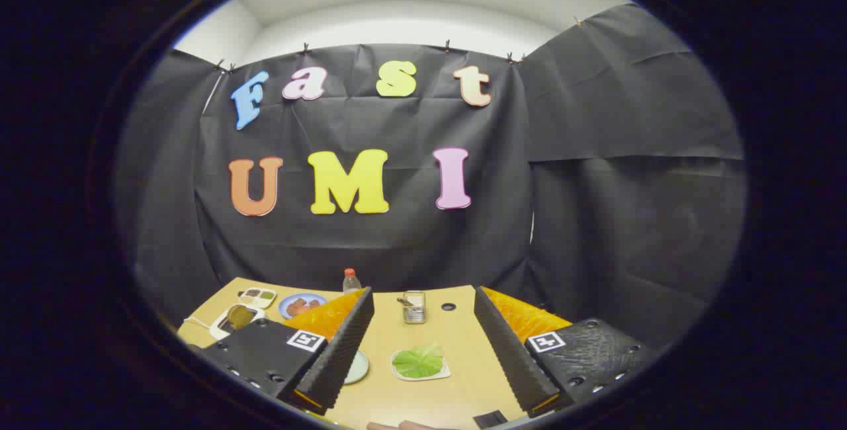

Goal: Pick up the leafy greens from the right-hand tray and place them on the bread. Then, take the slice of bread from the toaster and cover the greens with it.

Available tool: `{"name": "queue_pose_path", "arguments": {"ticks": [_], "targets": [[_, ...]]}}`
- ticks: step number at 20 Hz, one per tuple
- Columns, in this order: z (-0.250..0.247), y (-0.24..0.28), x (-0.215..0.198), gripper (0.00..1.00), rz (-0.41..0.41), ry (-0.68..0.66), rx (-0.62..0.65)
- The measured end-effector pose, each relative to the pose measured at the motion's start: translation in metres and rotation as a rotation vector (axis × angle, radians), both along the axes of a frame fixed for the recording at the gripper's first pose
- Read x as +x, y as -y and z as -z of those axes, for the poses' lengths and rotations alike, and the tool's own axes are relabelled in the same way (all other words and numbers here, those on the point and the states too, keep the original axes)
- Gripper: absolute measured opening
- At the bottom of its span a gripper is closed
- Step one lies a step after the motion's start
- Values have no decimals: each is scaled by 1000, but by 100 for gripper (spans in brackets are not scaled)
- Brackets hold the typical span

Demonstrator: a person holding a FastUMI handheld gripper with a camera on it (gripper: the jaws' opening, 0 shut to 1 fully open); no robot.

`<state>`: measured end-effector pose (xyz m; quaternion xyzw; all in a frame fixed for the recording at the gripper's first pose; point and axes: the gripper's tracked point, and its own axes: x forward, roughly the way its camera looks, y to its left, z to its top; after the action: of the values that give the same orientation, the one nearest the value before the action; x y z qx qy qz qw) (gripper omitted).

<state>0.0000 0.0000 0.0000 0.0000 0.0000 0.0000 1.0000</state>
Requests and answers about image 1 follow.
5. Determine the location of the white square plate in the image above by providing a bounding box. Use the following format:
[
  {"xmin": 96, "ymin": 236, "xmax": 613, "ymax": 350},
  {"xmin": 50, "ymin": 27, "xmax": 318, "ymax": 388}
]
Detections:
[{"xmin": 390, "ymin": 349, "xmax": 452, "ymax": 382}]

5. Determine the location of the white divided seasoning tray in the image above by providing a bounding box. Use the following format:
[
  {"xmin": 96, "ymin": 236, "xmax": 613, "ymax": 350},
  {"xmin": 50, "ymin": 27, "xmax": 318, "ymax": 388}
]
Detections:
[{"xmin": 238, "ymin": 288, "xmax": 277, "ymax": 310}]

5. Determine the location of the black backdrop cloth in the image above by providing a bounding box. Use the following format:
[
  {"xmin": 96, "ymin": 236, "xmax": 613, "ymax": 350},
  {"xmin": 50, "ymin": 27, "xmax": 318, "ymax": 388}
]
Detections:
[{"xmin": 116, "ymin": 3, "xmax": 748, "ymax": 351}]

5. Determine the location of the blue round plate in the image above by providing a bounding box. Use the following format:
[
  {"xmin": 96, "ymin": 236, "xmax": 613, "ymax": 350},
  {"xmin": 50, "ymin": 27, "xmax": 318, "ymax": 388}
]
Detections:
[{"xmin": 279, "ymin": 293, "xmax": 328, "ymax": 321}]

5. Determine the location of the metal wire cutlery holder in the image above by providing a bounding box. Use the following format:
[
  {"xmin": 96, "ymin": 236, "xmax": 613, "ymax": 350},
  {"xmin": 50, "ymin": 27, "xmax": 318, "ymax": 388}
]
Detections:
[{"xmin": 402, "ymin": 291, "xmax": 427, "ymax": 325}]

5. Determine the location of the pale green round plate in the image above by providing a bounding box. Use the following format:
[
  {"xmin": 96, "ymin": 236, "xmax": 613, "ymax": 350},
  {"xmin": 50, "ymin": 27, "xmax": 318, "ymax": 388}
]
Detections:
[{"xmin": 344, "ymin": 351, "xmax": 370, "ymax": 386}]

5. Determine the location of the brown bread slice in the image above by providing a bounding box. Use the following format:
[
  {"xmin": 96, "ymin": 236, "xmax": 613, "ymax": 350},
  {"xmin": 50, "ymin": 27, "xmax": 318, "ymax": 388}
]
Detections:
[{"xmin": 227, "ymin": 306, "xmax": 256, "ymax": 332}]

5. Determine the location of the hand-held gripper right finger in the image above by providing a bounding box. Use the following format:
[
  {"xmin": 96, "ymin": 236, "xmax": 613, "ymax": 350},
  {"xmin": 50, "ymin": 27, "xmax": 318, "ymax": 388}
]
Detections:
[{"xmin": 474, "ymin": 286, "xmax": 653, "ymax": 417}]

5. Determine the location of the green lettuce leaf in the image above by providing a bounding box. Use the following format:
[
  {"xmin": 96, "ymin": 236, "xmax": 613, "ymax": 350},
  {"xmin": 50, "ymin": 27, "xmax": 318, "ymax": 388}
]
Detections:
[{"xmin": 392, "ymin": 344, "xmax": 445, "ymax": 379}]

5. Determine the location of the white toaster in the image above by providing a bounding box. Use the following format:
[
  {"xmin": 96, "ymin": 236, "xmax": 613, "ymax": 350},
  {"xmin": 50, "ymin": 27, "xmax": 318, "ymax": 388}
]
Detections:
[{"xmin": 209, "ymin": 304, "xmax": 266, "ymax": 342}]

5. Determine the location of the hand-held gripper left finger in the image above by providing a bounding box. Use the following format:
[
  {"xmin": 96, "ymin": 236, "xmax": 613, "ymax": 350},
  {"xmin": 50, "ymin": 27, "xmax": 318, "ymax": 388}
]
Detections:
[{"xmin": 197, "ymin": 286, "xmax": 375, "ymax": 416}]

